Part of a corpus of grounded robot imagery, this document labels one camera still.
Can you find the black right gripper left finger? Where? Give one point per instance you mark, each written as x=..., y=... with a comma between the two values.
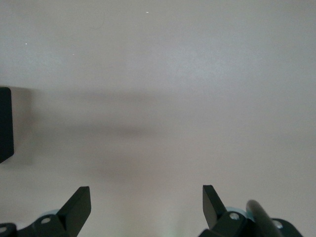
x=71, y=217

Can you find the black rectangular plastic box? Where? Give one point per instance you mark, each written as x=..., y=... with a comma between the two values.
x=5, y=123

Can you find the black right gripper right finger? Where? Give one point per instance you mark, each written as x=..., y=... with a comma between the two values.
x=217, y=219

